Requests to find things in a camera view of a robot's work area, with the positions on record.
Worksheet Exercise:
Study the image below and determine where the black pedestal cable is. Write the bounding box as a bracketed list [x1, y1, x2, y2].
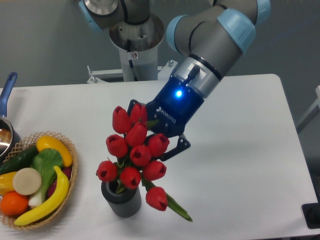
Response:
[126, 39, 138, 82]

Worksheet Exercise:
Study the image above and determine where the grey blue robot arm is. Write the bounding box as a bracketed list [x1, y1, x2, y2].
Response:
[78, 0, 271, 161]

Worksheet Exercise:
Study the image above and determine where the yellow banana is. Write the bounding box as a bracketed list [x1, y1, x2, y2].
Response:
[14, 166, 69, 227]

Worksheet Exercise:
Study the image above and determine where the grey ribbed vase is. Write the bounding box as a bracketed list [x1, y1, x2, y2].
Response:
[101, 181, 142, 218]

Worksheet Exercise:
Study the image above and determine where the white frame right edge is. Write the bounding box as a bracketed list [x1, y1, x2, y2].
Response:
[296, 85, 320, 134]

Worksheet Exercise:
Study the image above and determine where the woven wicker basket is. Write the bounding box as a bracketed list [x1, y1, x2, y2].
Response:
[0, 131, 79, 230]

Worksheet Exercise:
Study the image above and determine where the black device table edge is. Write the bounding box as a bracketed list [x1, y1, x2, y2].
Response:
[301, 202, 320, 229]

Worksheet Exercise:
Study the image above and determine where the green bok choy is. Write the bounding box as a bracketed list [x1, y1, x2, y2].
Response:
[28, 148, 63, 208]

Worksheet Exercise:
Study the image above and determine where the red tulip bouquet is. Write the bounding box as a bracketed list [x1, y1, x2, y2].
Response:
[96, 106, 192, 222]

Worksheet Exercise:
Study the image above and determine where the dark red vegetable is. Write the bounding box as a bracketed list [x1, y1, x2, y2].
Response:
[46, 167, 72, 198]

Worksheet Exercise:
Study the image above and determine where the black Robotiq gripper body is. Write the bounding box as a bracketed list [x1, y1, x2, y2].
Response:
[146, 76, 204, 138]

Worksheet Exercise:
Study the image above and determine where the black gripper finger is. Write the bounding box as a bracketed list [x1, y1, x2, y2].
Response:
[158, 133, 191, 162]
[129, 100, 147, 118]

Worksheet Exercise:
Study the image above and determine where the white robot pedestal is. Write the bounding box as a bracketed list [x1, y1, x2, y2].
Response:
[87, 13, 178, 84]

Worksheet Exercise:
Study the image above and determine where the beige round disc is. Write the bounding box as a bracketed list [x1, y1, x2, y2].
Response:
[12, 167, 42, 196]

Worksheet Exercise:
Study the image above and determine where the yellow squash top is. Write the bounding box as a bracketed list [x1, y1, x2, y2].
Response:
[36, 135, 73, 167]

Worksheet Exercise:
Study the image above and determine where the green cucumber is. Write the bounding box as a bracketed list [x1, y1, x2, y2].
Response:
[0, 145, 39, 175]

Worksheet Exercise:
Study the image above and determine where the blue handled saucepan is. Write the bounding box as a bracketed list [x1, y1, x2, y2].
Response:
[0, 72, 21, 165]

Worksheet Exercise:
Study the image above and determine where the yellow pepper left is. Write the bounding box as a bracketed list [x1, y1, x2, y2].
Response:
[0, 171, 17, 196]

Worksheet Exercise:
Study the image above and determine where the orange fruit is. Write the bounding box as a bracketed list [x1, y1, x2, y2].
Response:
[0, 191, 29, 216]

